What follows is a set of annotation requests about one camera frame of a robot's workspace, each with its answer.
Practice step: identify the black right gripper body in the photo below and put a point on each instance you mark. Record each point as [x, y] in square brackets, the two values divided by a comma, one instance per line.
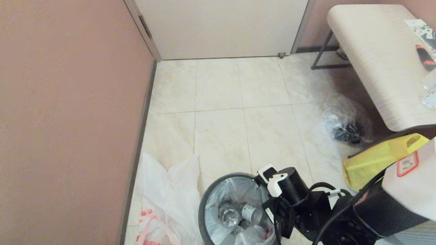
[293, 187]

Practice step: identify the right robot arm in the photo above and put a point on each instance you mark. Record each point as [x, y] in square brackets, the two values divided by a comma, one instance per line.
[408, 190]

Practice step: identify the clear bag with black items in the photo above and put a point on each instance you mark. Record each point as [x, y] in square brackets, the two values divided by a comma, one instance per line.
[347, 132]

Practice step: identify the yellow fabric tote bag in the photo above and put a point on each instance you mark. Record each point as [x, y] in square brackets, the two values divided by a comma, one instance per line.
[368, 166]

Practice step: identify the white red-print plastic bag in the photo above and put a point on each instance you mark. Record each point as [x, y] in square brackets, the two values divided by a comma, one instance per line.
[170, 190]

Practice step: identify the crumpled white plastic wrap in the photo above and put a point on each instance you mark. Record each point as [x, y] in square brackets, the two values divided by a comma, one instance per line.
[252, 236]

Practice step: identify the grey ribbed bin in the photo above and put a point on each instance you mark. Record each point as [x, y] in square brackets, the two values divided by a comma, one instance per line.
[415, 236]

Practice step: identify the small metal door stop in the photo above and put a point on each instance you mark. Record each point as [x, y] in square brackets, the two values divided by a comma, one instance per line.
[281, 54]

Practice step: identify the small grey floor object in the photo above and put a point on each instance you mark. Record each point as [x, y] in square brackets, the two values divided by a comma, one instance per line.
[341, 53]

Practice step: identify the white wood-grain table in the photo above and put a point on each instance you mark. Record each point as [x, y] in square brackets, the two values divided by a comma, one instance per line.
[374, 51]

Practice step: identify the grey baseboard strip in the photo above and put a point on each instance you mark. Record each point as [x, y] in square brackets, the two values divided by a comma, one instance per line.
[139, 136]

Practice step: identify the clear crumpled plastic bottle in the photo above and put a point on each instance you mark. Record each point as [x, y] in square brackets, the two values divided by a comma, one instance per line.
[430, 95]

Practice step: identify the white door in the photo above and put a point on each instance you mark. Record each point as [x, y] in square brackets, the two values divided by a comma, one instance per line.
[221, 27]

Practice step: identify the black orange tool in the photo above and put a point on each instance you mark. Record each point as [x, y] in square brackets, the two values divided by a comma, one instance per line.
[425, 58]

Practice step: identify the printed white paper sheet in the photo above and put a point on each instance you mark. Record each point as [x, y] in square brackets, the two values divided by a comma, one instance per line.
[420, 27]

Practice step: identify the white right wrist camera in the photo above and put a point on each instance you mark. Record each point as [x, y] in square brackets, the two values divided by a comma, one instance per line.
[277, 185]

